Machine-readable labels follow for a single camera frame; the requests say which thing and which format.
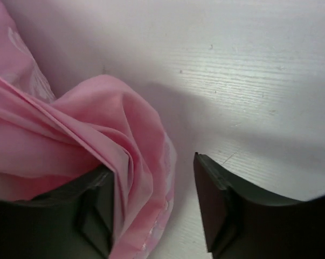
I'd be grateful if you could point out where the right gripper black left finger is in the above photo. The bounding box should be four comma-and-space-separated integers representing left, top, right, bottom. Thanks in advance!
0, 165, 114, 259

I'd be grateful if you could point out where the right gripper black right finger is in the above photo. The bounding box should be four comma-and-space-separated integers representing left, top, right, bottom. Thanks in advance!
193, 153, 325, 258

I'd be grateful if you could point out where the pink floral pillowcase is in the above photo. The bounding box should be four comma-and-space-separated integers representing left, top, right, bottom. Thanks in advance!
0, 1, 176, 258

